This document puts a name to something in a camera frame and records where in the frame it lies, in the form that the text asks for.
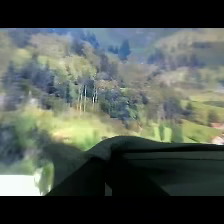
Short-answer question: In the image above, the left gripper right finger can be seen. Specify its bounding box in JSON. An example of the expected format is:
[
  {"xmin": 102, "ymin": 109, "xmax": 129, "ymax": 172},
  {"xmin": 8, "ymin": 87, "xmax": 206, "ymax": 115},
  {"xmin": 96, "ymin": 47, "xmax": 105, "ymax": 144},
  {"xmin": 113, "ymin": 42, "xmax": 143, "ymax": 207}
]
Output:
[{"xmin": 107, "ymin": 159, "xmax": 170, "ymax": 197}]

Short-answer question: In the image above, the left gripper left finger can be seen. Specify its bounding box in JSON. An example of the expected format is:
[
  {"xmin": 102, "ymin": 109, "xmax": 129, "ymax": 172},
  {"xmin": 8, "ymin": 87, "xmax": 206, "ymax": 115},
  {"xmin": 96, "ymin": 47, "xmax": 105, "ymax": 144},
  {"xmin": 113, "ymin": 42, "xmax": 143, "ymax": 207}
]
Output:
[{"xmin": 46, "ymin": 155, "xmax": 107, "ymax": 197}]

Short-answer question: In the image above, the dark grey garment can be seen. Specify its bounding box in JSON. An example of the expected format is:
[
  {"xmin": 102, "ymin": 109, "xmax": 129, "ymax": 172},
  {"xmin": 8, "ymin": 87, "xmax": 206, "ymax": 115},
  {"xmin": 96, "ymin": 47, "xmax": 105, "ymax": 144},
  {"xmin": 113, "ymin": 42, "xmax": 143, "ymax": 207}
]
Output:
[{"xmin": 43, "ymin": 135, "xmax": 224, "ymax": 197}]

